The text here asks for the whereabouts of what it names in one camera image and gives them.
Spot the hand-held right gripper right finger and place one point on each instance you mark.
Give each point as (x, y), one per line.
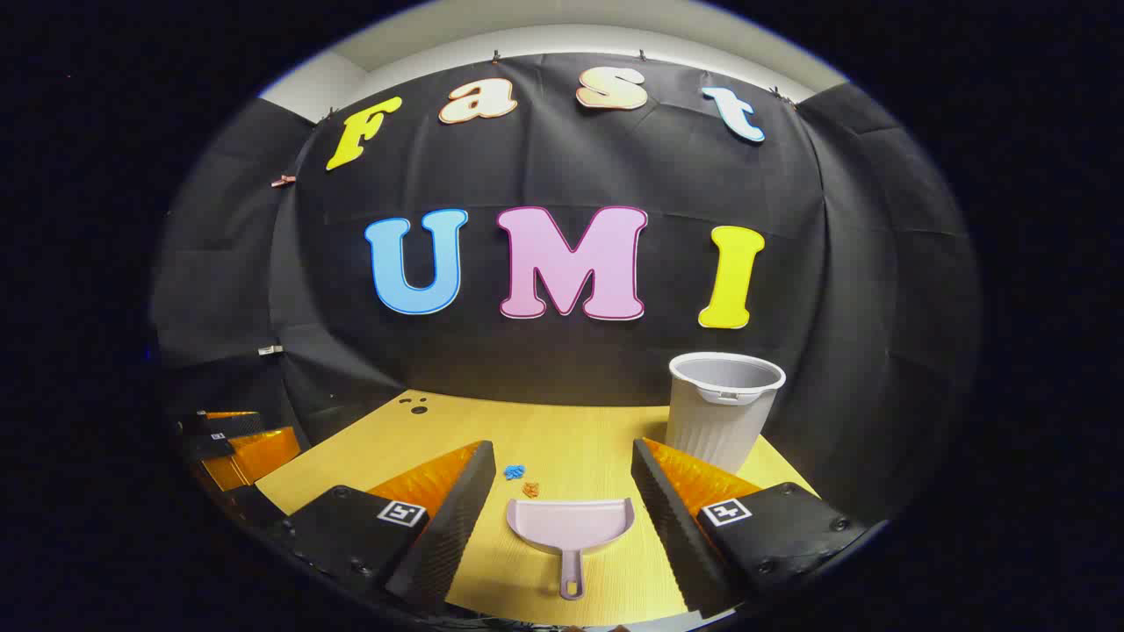
(672, 527)

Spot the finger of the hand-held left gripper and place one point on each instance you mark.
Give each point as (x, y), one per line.
(255, 456)
(230, 425)

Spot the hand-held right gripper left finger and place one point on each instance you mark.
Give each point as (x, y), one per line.
(457, 518)

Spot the blue paper scrap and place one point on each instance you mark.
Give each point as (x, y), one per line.
(514, 471)

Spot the pale pink dustpan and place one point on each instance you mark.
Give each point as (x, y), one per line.
(571, 525)

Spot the grey ribbed garbage bin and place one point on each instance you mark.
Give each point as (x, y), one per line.
(720, 412)

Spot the wooden desktop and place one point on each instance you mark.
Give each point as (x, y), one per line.
(571, 434)

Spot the black backdrop cloth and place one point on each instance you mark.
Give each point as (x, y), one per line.
(571, 167)

